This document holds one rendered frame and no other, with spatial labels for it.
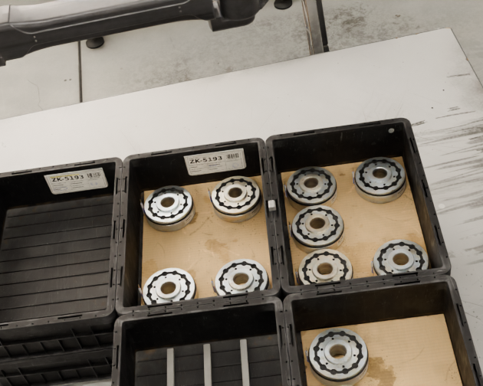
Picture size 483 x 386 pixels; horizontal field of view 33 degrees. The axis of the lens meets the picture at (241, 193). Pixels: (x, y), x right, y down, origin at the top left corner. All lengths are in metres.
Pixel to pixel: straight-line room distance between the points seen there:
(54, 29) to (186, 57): 2.28
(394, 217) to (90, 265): 0.62
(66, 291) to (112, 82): 1.85
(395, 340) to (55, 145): 1.07
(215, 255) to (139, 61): 1.94
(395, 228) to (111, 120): 0.87
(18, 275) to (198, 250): 0.38
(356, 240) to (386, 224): 0.07
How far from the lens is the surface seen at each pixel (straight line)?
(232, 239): 1.67
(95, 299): 1.65
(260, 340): 1.53
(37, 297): 1.70
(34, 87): 3.54
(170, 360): 1.53
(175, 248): 1.68
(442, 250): 1.50
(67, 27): 1.20
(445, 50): 2.25
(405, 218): 1.68
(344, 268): 1.57
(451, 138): 2.01
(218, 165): 1.74
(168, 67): 3.43
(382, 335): 1.52
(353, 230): 1.66
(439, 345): 1.51
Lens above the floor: 2.13
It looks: 48 degrees down
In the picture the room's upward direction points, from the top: 12 degrees counter-clockwise
